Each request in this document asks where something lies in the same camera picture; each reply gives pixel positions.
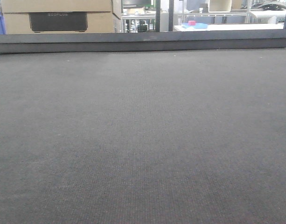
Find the pink block on table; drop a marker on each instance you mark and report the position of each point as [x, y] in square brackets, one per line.
[192, 23]

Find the aluminium frame shelf rack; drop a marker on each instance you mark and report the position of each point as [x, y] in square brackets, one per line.
[197, 10]

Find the beige open box on shelf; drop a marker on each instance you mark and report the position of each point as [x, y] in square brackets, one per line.
[218, 6]

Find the light blue tray on table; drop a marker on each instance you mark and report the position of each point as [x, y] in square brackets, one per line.
[196, 26]

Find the white background table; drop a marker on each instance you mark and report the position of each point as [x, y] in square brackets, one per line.
[228, 27]

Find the lower cardboard box black label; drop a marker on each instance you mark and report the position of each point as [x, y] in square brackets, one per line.
[62, 22]

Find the black vertical post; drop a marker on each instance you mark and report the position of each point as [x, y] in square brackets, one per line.
[171, 16]
[157, 15]

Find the dark conveyor side rail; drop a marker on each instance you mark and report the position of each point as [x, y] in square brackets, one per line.
[148, 41]

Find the upper cardboard box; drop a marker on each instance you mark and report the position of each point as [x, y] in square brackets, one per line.
[35, 6]

